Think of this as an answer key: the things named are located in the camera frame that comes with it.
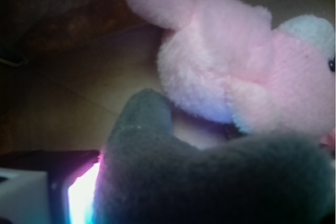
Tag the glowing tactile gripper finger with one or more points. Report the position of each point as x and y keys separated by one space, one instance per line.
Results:
x=48 y=186

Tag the gray plush animal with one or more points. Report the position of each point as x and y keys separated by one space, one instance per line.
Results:
x=147 y=175

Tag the brown paper bag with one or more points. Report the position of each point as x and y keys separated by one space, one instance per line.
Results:
x=85 y=59

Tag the pink plush bunny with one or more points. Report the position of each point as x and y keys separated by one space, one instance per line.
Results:
x=222 y=60

